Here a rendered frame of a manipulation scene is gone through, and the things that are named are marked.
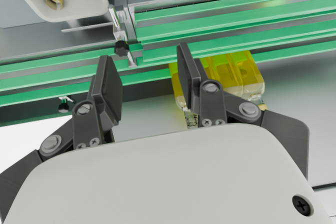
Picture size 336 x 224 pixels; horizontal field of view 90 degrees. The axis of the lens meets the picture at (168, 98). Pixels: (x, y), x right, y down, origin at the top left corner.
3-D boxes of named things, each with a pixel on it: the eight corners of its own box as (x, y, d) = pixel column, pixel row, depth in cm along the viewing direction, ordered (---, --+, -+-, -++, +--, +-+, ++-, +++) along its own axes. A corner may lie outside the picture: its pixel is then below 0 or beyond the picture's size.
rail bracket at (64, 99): (71, 83, 61) (67, 118, 56) (59, 73, 55) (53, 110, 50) (81, 82, 62) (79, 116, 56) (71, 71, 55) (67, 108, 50)
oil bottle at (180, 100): (165, 53, 55) (178, 114, 45) (164, 40, 49) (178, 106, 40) (182, 50, 55) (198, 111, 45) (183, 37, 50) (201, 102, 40)
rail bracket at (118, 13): (126, 45, 48) (128, 82, 43) (102, -16, 33) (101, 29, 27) (136, 43, 48) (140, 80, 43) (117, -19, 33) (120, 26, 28)
